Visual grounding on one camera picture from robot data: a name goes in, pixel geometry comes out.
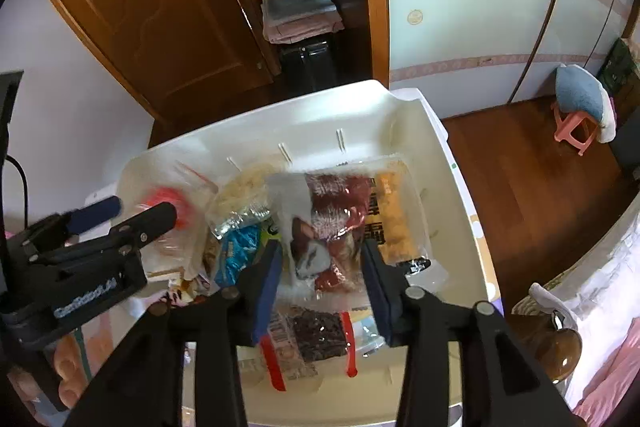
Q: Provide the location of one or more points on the pale rice crisp square pack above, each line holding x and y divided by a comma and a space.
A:
242, 201

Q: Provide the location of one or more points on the brown white foil snack pack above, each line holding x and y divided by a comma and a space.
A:
321, 216

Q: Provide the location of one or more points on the pastel floral wardrobe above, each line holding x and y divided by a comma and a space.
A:
466, 55

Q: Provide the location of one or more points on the pink plastic stool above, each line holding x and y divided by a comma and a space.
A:
577, 129

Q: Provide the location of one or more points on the orange biscuit clear pack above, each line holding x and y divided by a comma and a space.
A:
396, 220

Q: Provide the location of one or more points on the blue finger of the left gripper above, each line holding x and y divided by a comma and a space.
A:
56, 230

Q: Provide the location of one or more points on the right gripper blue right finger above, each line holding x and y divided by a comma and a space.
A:
409, 316

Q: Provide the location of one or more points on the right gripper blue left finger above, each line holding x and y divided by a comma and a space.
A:
236, 316

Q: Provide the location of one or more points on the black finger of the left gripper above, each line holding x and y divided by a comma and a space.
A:
145, 227

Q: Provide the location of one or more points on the red label snack clear pack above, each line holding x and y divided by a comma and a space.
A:
174, 202

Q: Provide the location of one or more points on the operator left hand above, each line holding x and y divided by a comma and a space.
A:
76, 359

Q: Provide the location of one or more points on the dark seaweed snack red-trim pack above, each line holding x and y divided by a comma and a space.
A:
297, 340

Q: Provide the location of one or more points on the brown wooden door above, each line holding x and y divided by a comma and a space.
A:
184, 61

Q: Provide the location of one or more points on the blue foil snack pack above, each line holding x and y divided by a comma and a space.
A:
238, 251

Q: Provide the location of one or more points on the pink bed blanket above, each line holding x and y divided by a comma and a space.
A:
607, 388

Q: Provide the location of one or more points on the black bin under shelf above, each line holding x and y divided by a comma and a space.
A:
307, 66

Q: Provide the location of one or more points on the brown wooden bedpost knob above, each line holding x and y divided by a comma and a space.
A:
555, 347

